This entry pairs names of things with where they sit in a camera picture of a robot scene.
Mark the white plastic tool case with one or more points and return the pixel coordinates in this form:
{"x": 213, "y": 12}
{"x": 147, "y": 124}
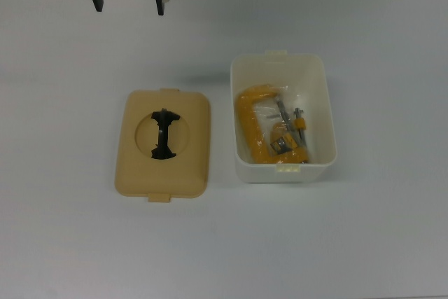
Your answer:
{"x": 325, "y": 120}

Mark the tan plastic case lid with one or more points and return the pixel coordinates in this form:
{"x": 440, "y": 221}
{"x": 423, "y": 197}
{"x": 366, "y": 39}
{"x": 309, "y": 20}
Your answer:
{"x": 133, "y": 173}

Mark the clear plastic bag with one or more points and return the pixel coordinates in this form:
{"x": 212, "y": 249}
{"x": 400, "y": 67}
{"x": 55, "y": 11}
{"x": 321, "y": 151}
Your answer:
{"x": 294, "y": 97}

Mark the yellow C-clamp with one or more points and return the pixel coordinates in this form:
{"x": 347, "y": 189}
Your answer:
{"x": 246, "y": 120}

